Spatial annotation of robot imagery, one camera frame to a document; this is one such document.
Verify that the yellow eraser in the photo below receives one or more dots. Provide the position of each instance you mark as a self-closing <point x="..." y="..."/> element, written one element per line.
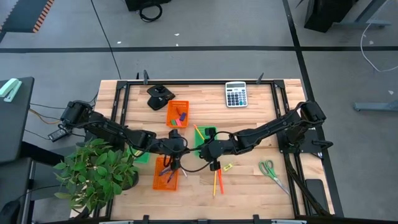
<point x="228" y="167"/>

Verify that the black hole punch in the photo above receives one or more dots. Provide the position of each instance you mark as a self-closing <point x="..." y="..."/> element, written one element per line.
<point x="160" y="96"/>

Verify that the grey desk calculator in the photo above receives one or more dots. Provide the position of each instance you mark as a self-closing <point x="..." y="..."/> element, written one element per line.
<point x="236" y="95"/>

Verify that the green slotted plastic bin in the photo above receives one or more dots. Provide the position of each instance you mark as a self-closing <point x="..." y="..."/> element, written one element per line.
<point x="199" y="144"/>
<point x="143" y="158"/>

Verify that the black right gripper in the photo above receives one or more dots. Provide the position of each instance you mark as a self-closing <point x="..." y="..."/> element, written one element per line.
<point x="217" y="151"/>

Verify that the large orange slotted bin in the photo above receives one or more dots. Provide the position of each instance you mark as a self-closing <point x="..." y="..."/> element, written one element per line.
<point x="161" y="183"/>

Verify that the flat black slab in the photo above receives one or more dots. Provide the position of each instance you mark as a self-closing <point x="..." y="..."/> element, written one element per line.
<point x="316" y="194"/>

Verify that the neon orange highlighter pen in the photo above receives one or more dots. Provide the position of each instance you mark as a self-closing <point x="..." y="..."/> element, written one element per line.
<point x="220" y="183"/>

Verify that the black power brick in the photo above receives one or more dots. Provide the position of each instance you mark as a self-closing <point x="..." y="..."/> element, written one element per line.
<point x="59" y="134"/>

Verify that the black cabinet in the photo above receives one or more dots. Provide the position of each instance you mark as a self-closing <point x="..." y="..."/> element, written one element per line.
<point x="326" y="14"/>

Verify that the black plant pot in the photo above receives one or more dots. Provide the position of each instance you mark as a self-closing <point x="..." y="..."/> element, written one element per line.
<point x="132" y="182"/>

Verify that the small orange slotted bin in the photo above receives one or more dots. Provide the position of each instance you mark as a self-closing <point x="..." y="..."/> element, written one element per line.
<point x="172" y="107"/>

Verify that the yellow pencil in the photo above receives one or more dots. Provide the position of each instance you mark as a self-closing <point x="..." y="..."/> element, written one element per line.
<point x="199" y="132"/>
<point x="214" y="186"/>

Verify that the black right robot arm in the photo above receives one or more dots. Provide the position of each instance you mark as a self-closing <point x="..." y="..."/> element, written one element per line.
<point x="267" y="130"/>

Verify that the pink eraser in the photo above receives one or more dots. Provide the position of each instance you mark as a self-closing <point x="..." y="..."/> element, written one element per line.
<point x="178" y="122"/>

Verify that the pale pink pencil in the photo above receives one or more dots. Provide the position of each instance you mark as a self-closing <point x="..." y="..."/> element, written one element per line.
<point x="184" y="172"/>

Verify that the black frame clamp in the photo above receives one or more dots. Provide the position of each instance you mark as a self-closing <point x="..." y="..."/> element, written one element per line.
<point x="145" y="219"/>
<point x="256" y="219"/>
<point x="259" y="79"/>
<point x="145" y="77"/>

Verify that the purple eraser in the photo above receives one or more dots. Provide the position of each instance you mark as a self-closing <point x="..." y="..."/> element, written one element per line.
<point x="183" y="117"/>

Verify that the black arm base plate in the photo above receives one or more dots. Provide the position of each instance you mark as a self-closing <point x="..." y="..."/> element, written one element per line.
<point x="304" y="144"/>

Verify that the grey desk foot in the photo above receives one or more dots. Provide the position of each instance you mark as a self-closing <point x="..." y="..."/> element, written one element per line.
<point x="376" y="106"/>

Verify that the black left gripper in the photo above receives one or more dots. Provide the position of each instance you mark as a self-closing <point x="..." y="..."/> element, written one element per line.
<point x="174" y="146"/>

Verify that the green eraser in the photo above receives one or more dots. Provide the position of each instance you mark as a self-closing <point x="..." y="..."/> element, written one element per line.
<point x="173" y="122"/>

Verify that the grey desk leg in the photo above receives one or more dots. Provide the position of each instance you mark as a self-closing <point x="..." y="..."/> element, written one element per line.
<point x="367" y="18"/>

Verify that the green leafy plant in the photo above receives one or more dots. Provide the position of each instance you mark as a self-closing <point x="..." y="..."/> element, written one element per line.
<point x="93" y="168"/>

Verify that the black orange striped mat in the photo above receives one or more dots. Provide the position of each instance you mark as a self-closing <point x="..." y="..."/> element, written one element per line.
<point x="21" y="15"/>

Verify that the mint green stapler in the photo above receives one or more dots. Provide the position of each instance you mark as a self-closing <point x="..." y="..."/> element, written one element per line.
<point x="9" y="88"/>

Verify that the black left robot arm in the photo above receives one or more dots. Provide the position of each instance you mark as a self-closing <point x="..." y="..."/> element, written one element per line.
<point x="102" y="126"/>

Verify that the black side table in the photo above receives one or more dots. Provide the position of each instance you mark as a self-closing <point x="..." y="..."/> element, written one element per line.
<point x="15" y="124"/>

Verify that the black metal table frame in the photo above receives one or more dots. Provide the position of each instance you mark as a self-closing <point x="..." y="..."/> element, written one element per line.
<point x="192" y="82"/>

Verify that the black box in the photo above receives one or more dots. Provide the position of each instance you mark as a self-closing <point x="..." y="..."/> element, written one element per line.
<point x="136" y="3"/>

